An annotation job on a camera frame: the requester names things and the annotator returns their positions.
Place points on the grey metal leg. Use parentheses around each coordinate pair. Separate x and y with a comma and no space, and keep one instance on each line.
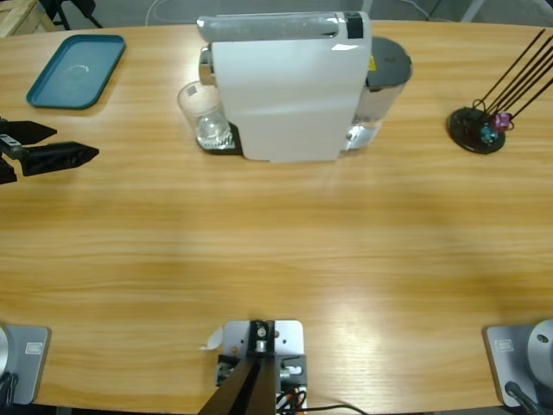
(472,10)

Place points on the black chair legs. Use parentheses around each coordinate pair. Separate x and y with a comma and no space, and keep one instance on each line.
(73,8)

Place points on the black capsule holder with rods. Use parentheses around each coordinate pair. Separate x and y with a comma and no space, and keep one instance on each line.
(468,134)

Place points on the blue coffee capsule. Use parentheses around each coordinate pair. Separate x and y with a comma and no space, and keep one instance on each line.
(488,135)

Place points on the purple coffee capsule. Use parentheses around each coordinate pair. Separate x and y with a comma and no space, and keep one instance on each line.
(503,121)

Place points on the white capsule coffee machine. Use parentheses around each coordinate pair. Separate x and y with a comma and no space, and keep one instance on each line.
(285,99)

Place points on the white tape tab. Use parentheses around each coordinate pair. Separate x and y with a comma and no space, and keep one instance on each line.
(214,339)

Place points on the teal plastic tray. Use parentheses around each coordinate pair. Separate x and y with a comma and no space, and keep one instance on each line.
(78,69)

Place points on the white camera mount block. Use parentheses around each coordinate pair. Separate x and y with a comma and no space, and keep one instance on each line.
(287,335)

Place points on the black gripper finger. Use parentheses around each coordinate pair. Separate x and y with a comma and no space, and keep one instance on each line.
(30,131)
(56,156)

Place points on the clear glass cup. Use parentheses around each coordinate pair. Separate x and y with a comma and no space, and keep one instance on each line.
(201,112)

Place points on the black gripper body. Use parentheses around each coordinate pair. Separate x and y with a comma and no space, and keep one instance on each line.
(8,162)

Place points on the dark camera mount post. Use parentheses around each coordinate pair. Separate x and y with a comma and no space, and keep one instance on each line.
(250,389)

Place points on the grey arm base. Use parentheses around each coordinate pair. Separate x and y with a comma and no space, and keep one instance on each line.
(30,363)
(518,350)

